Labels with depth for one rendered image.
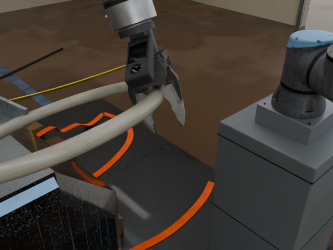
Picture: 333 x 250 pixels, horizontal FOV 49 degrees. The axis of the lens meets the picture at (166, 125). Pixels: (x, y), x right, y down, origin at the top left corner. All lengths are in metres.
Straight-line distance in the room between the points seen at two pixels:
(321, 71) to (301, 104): 0.17
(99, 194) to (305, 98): 0.81
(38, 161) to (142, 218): 1.62
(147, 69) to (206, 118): 2.48
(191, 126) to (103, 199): 1.68
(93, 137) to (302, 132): 0.90
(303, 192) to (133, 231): 1.08
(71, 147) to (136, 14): 0.27
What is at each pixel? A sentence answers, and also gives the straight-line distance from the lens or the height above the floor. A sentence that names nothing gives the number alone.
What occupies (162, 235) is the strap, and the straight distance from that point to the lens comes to 2.07.
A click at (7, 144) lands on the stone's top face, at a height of 0.80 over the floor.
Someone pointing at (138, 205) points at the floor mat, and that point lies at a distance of 2.24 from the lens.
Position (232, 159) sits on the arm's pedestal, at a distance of 1.44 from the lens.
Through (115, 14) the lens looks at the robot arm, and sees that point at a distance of 0.69.
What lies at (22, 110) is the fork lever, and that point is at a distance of 1.02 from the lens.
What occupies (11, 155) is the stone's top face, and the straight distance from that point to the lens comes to 1.40.
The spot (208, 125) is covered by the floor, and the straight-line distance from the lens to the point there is 2.99.
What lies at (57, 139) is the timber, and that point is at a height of 0.11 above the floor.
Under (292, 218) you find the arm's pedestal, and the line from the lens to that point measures 1.41.
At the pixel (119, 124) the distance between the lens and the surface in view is 0.59.
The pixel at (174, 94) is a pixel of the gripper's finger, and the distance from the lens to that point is 0.71.
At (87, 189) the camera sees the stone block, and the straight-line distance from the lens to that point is 1.37.
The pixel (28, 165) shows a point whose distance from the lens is 0.58.
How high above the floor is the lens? 1.57
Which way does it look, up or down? 32 degrees down
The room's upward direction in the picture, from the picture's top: straight up
